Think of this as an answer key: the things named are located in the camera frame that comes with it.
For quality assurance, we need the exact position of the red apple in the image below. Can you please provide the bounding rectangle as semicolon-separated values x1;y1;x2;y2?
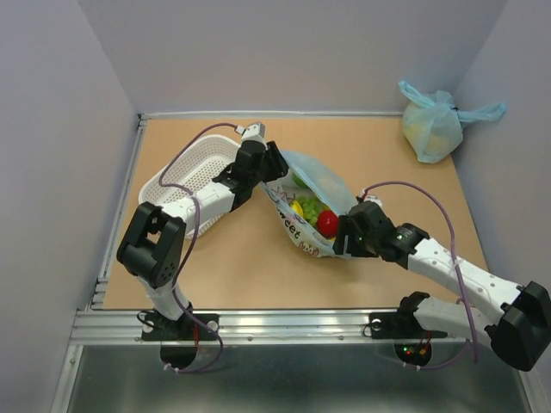
317;210;338;237

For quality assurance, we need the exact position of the yellow banana bunch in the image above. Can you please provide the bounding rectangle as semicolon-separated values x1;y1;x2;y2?
289;200;303;216

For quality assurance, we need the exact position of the blue cartoon-print plastic bag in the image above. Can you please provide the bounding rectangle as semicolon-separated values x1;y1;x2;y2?
263;151;357;257

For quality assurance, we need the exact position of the green grape bunch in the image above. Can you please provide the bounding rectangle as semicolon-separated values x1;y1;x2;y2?
290;174;329;227

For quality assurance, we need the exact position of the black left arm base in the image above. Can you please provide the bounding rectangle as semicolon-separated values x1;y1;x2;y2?
136;310;216;342

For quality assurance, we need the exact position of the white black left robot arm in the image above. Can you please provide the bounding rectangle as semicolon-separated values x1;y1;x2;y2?
116;140;288;339

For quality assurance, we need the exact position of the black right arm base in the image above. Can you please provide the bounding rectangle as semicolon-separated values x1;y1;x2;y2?
362;292;448;340

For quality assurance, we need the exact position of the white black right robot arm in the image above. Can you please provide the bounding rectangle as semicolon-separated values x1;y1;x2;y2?
333;201;550;372

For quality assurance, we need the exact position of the blue tied plastic bag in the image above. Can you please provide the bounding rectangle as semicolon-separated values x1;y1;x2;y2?
398;81;506;163

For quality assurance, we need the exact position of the white perforated plastic basket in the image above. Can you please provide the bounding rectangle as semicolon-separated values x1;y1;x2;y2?
138;134;242;240

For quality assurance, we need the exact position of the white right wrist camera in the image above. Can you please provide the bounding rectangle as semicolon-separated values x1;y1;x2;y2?
363;194;383;207

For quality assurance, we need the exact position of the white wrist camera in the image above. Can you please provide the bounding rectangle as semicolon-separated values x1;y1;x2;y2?
363;194;383;207
241;121;265;142

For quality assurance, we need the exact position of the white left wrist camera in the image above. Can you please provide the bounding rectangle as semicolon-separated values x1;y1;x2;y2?
241;121;265;142

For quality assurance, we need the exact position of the aluminium front rail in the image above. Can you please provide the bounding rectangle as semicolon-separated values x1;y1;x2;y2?
68;307;466;346

